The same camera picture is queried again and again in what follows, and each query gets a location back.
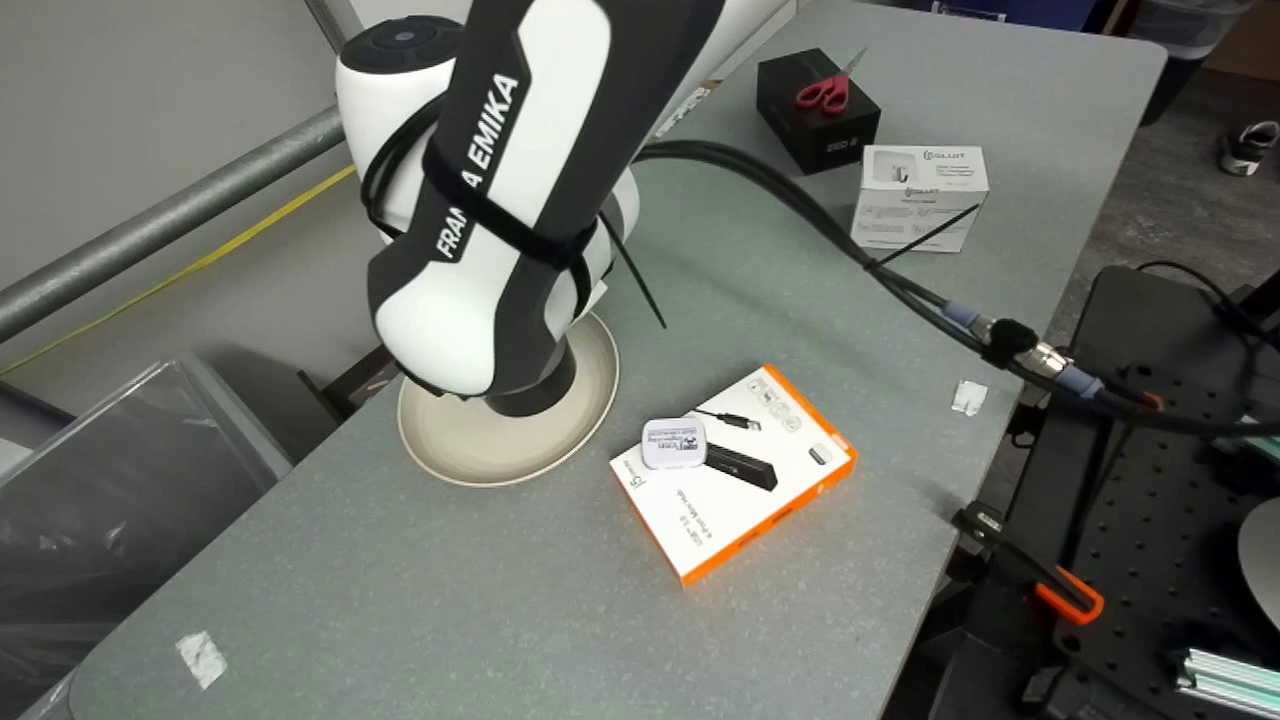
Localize grey round disc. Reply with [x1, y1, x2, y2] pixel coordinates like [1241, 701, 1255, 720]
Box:
[1231, 492, 1280, 632]

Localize red handled scissors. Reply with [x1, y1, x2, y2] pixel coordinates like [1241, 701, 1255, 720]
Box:
[790, 50, 867, 121]

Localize dark grey plastic case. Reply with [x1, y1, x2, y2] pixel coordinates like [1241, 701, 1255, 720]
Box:
[0, 348, 296, 716]

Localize aluminium extrusion bar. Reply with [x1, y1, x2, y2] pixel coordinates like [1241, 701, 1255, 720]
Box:
[1172, 644, 1280, 720]

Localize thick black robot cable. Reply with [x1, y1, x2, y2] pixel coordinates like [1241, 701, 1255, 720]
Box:
[637, 134, 1280, 438]

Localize grey metal pipe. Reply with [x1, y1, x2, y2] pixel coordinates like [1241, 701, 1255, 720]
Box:
[0, 104, 346, 343]

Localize grey diagonal metal strut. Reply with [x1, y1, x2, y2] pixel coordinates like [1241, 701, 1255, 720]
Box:
[305, 0, 364, 57]

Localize orange and white flat box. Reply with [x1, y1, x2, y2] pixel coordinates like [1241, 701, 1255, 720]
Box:
[604, 362, 863, 591]

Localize white cardboard box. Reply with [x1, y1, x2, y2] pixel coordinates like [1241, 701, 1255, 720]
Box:
[843, 139, 991, 260]

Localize black perforated breadboard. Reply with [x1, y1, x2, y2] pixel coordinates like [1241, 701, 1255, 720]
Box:
[930, 260, 1280, 720]

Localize beige round plate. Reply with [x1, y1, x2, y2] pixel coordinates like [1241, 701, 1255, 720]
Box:
[392, 312, 629, 492]

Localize orange tipped black clamp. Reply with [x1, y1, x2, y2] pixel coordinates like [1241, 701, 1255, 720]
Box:
[947, 500, 1113, 632]
[1020, 348, 1168, 433]

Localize black cube box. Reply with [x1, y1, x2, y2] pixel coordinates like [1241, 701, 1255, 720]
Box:
[751, 42, 885, 176]

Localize grey and white shoe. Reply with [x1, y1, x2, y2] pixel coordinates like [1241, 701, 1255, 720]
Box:
[1217, 114, 1280, 180]

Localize yellow cable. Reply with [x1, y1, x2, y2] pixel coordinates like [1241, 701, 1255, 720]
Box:
[0, 158, 361, 380]

